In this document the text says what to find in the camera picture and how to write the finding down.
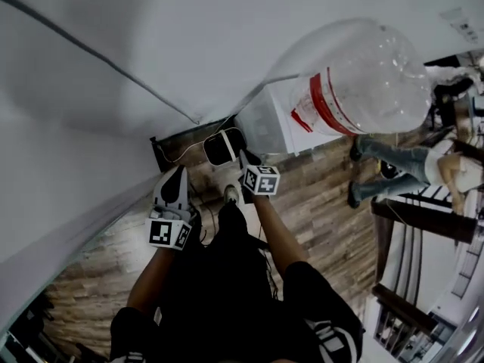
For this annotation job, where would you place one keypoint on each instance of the person's left forearm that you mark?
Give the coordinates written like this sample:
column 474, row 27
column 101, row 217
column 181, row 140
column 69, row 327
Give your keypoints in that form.
column 153, row 278

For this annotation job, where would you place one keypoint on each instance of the black baseboard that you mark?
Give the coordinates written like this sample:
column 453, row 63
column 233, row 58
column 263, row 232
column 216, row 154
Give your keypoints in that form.
column 177, row 138

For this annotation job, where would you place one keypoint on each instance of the white water dispenser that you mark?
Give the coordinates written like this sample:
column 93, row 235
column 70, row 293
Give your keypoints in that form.
column 272, row 123

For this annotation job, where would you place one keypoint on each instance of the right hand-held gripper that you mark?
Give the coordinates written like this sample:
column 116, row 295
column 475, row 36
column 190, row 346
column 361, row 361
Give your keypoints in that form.
column 262, row 182

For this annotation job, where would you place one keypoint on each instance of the white wall notice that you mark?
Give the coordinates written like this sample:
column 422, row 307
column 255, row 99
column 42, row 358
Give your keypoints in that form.
column 463, row 25

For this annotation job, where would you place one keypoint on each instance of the dark wooden table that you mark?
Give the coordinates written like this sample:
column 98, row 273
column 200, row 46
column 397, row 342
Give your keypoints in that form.
column 419, row 218

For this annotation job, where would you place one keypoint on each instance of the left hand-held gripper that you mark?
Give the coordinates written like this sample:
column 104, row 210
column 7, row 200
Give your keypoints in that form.
column 166, row 232

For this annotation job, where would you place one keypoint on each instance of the person's black clothes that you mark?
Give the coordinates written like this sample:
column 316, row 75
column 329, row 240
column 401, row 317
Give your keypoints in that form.
column 227, row 297

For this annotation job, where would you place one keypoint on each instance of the person's gray shoe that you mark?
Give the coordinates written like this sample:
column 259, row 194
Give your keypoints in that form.
column 231, row 193

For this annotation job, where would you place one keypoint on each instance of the clear red-label water bottle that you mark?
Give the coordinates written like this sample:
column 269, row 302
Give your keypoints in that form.
column 370, row 78

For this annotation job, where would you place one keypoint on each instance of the person's right forearm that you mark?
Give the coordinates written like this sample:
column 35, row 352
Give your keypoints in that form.
column 278, row 233

